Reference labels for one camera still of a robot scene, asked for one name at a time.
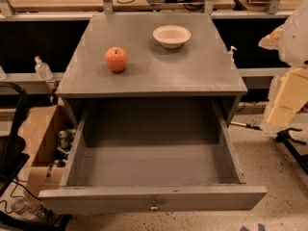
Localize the grey top drawer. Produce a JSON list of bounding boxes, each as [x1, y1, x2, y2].
[[39, 97, 267, 215]]

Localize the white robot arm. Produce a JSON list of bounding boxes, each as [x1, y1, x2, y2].
[[259, 0, 308, 132]]

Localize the white pump bottle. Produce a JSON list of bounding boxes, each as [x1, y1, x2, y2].
[[228, 45, 237, 63]]

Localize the grey wooden cabinet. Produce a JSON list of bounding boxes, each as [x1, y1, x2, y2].
[[57, 13, 246, 121]]

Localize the white bowl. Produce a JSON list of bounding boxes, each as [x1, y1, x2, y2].
[[153, 25, 192, 49]]

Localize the red apple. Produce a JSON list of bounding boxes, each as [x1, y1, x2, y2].
[[105, 46, 128, 72]]

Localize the cardboard box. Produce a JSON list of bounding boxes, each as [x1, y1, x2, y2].
[[19, 105, 72, 196]]

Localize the clear sanitizer bottle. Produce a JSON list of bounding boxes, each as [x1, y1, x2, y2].
[[35, 56, 53, 81]]

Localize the black chair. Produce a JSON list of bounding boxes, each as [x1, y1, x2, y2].
[[0, 83, 30, 196]]

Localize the metal pole with black handle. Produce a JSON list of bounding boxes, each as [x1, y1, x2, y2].
[[229, 120, 308, 175]]

